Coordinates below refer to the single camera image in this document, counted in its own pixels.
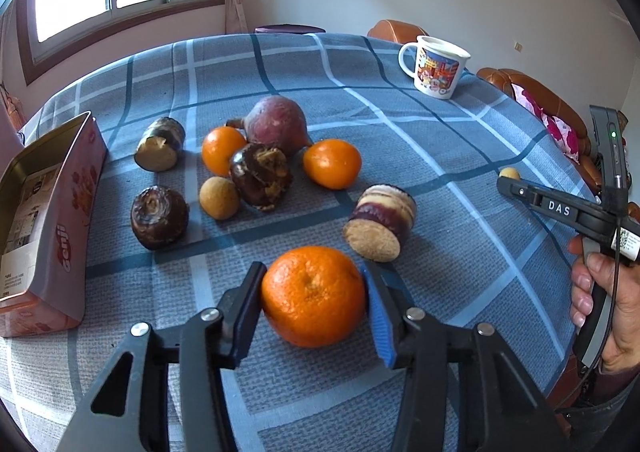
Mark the small tan longan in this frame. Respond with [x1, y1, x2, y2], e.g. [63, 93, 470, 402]
[499, 167, 521, 180]

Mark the large orange mandarin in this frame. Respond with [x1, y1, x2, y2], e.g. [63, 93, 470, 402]
[262, 246, 367, 348]

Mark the tan longan fruit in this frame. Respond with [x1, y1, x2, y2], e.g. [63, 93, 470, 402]
[198, 176, 240, 220]

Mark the purple beetroot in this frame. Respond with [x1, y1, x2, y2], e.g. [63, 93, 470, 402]
[226, 96, 312, 157]

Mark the right human hand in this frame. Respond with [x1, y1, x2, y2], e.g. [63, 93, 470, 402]
[566, 234, 640, 376]

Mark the brown leather sofa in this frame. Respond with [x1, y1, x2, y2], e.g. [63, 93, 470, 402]
[477, 68, 602, 198]

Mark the pink floral cloth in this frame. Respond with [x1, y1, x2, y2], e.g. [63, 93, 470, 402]
[512, 84, 579, 163]

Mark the blue plaid tablecloth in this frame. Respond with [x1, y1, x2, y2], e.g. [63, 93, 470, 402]
[1, 34, 588, 451]

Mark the white printed mug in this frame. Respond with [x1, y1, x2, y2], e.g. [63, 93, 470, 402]
[398, 35, 471, 100]

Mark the pink metal tin box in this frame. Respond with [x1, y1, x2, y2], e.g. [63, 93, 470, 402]
[1, 112, 106, 337]

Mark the orange leather chair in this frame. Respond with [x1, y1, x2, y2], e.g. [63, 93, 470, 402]
[368, 19, 427, 44]

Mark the purple round stool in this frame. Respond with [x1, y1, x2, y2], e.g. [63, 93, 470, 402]
[254, 23, 326, 34]

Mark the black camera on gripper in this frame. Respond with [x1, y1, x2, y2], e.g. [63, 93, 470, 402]
[589, 105, 628, 217]

